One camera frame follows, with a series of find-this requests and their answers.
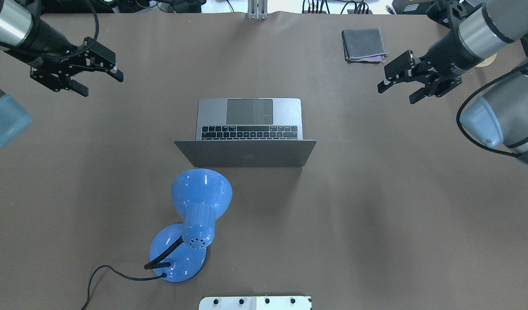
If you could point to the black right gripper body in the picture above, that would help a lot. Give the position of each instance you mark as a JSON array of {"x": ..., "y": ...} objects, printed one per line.
[{"x": 448, "y": 53}]

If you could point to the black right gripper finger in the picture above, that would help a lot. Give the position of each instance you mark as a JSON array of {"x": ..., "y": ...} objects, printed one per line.
[
  {"x": 400, "y": 68},
  {"x": 437, "y": 88}
]

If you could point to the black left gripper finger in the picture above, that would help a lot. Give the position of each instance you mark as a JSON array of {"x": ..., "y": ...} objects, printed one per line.
[
  {"x": 57, "y": 81},
  {"x": 102, "y": 59}
]

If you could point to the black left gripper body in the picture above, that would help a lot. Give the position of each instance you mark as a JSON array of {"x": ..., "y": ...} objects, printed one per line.
[{"x": 48, "y": 39}]

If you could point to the grey laptop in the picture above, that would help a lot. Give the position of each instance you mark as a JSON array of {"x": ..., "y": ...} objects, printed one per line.
[{"x": 242, "y": 132}]

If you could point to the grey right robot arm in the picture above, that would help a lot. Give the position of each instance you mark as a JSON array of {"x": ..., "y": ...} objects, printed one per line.
[{"x": 494, "y": 117}]

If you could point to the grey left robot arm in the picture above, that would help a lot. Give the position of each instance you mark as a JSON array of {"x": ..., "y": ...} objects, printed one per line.
[{"x": 14, "y": 119}]

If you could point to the wooden mug tree stand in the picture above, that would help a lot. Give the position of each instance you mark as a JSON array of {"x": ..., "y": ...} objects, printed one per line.
[{"x": 487, "y": 61}]

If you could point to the folded grey cloth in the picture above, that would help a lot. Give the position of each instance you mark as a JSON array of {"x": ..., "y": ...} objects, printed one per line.
[{"x": 363, "y": 45}]

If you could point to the blue desk lamp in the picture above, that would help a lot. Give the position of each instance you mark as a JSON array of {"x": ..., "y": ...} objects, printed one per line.
[{"x": 179, "y": 251}]

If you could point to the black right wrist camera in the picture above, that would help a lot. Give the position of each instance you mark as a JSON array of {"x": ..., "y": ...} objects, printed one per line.
[{"x": 447, "y": 12}]

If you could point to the aluminium camera mast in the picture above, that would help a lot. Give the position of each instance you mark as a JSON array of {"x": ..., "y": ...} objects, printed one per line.
[{"x": 257, "y": 9}]

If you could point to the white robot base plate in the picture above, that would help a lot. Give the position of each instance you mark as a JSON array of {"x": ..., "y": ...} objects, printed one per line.
[{"x": 256, "y": 303}]

